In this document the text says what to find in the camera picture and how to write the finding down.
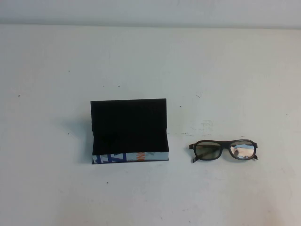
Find black framed glasses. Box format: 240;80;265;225
188;138;260;163

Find black glasses case printed sides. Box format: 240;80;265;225
90;98;170;165

